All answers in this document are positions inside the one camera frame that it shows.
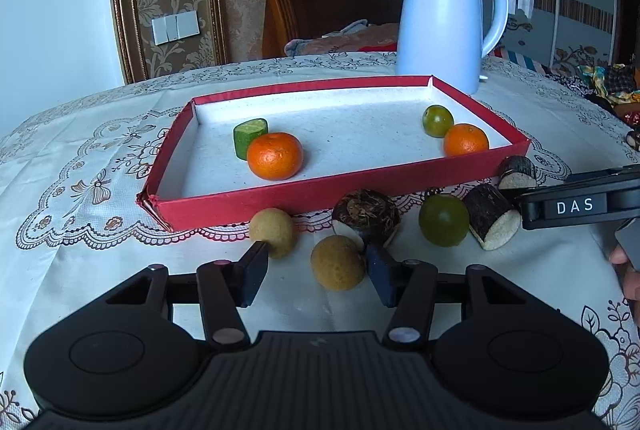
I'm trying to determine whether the small orange tangerine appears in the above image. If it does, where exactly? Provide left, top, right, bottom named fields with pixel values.
left=443, top=123, right=490, bottom=159

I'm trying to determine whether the dark sugar cane piece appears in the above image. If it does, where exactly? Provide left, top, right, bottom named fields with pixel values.
left=497, top=155, right=539, bottom=191
left=461, top=182, right=522, bottom=252

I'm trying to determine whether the large orange tangerine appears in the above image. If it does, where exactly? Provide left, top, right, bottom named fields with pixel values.
left=247, top=132, right=305, bottom=181

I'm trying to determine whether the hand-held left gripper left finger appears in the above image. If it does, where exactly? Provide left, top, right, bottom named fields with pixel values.
left=102, top=240, right=271, bottom=352

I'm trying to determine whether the dark water chestnut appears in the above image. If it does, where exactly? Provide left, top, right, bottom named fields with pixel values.
left=331, top=189, right=401, bottom=247

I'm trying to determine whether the large green tangerine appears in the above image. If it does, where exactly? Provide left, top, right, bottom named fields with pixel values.
left=418, top=194, right=471, bottom=247

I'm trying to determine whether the light blue electric kettle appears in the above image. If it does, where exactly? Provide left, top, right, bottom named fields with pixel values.
left=394, top=0, right=510, bottom=96

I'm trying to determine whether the white light switch panel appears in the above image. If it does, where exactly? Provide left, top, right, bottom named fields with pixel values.
left=151, top=10, right=200, bottom=46

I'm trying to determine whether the red cardboard tray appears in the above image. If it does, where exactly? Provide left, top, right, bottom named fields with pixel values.
left=136, top=76, right=531, bottom=233

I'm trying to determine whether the green cucumber piece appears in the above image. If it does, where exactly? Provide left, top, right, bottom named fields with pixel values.
left=233, top=118, right=269, bottom=161

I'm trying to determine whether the tan longan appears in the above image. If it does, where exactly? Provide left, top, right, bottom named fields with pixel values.
left=248, top=208, right=295, bottom=259
left=310, top=234, right=366, bottom=293

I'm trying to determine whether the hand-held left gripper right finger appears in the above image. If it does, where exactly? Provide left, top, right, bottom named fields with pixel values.
left=364, top=242, right=537, bottom=352

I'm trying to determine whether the pink and grey blanket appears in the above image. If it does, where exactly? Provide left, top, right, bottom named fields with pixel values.
left=284, top=20, right=401, bottom=57

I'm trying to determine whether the small green tangerine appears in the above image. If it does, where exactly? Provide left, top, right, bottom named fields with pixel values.
left=422, top=104, right=455, bottom=139

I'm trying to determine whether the colourful striped bedding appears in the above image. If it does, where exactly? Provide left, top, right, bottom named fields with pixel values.
left=491, top=48, right=640, bottom=133

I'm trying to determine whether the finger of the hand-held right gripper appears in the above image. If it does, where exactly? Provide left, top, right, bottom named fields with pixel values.
left=564, top=164, right=640, bottom=185

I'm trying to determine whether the person's right hand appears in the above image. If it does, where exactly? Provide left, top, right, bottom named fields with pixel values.
left=609, top=244, right=640, bottom=327

